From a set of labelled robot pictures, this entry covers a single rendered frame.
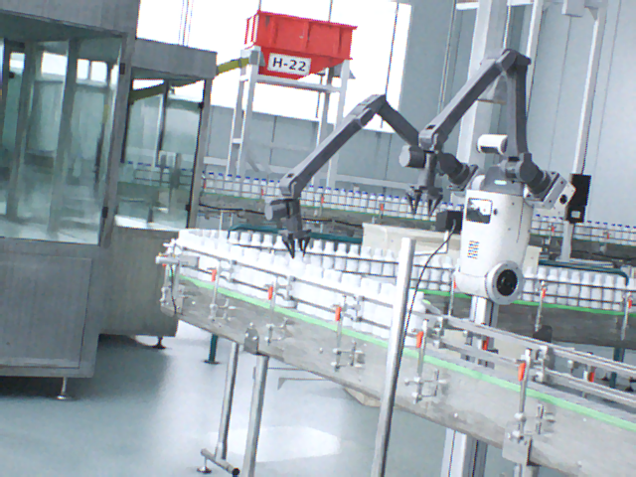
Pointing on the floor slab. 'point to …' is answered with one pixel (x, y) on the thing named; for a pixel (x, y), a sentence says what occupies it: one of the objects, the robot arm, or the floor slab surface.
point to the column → (484, 28)
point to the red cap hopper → (333, 34)
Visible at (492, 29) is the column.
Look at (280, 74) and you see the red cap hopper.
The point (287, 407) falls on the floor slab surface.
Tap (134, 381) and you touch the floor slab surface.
